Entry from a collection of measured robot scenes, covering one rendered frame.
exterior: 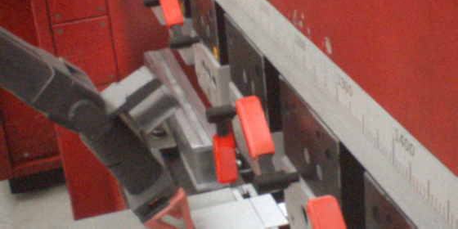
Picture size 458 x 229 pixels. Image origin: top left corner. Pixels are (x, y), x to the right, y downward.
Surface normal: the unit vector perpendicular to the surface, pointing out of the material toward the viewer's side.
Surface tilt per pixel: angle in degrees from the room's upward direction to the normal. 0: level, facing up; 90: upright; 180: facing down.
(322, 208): 39
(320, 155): 90
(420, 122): 90
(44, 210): 0
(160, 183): 28
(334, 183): 90
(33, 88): 91
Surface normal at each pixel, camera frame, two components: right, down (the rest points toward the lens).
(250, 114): 0.09, -0.47
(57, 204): -0.09, -0.91
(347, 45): -0.96, 0.18
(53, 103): 0.39, 0.50
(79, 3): 0.26, 0.37
